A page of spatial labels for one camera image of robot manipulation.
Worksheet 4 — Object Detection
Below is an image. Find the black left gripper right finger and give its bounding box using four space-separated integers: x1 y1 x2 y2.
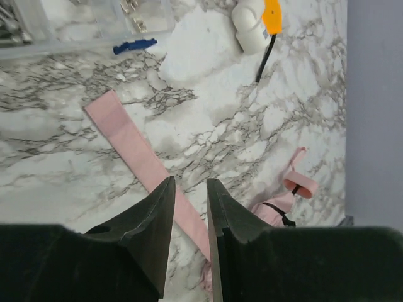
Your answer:
207 179 402 301

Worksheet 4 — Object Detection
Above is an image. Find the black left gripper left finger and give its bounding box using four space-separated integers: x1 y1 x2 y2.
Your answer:
1 177 176 301

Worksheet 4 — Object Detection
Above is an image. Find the white orange small device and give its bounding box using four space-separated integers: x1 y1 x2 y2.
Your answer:
231 0 282 83

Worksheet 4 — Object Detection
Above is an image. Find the clear plastic organizer box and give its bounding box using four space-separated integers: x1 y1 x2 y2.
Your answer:
1 1 175 60

